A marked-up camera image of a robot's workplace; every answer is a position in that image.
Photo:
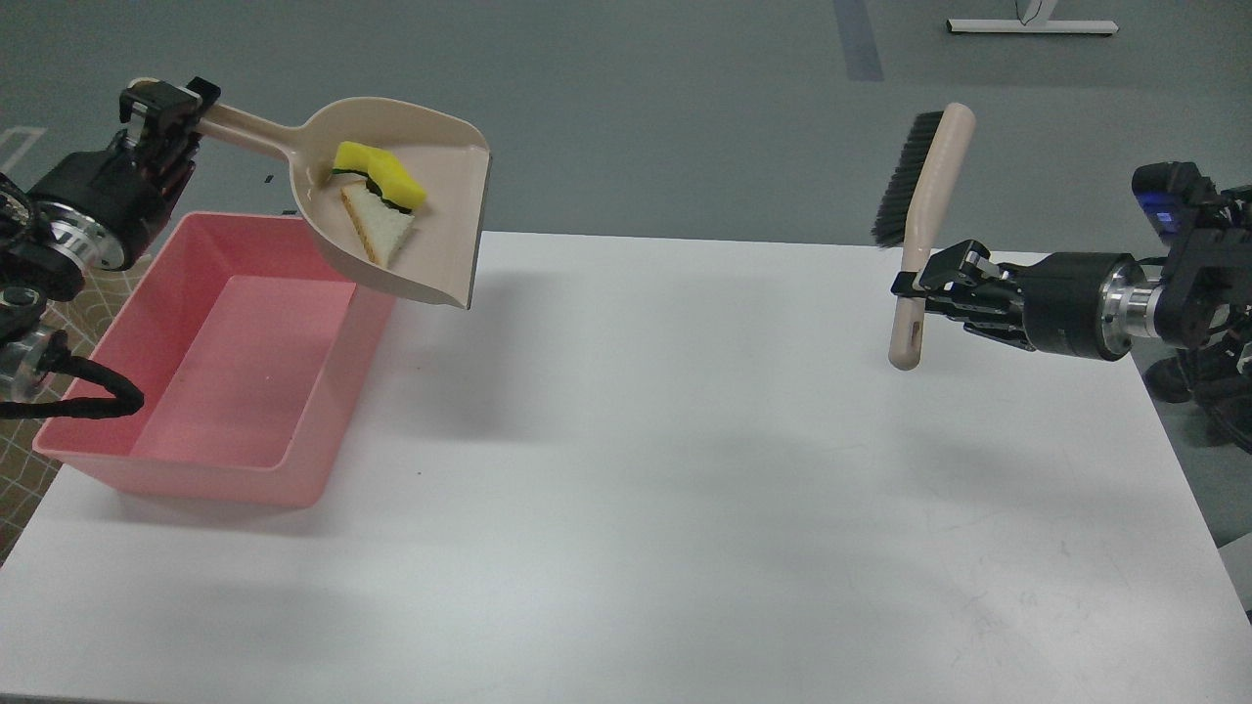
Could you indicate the beige plastic dustpan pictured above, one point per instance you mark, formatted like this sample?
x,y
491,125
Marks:
x,y
446,155

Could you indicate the pink plastic bin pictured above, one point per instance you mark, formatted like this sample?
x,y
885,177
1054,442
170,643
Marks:
x,y
251,352

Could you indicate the beige checkered cloth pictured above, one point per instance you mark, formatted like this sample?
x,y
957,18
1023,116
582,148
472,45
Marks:
x,y
25,475

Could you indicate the toast bread slice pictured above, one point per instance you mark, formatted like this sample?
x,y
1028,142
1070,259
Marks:
x,y
383,229

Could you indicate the beige brush black bristles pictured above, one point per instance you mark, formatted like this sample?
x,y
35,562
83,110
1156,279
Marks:
x,y
912,211

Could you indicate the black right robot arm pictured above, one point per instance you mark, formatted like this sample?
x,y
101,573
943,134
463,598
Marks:
x,y
1194,299

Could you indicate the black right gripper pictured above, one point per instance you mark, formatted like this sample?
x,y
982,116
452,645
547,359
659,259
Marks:
x,y
1070,301

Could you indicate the white table base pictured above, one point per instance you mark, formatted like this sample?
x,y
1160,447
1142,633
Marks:
x,y
1033,18

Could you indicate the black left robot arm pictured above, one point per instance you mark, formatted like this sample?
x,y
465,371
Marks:
x,y
45,261

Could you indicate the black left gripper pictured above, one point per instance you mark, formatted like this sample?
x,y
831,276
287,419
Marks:
x,y
116,190

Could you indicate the yellow green sponge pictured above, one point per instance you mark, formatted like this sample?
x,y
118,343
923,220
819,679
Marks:
x,y
384,173

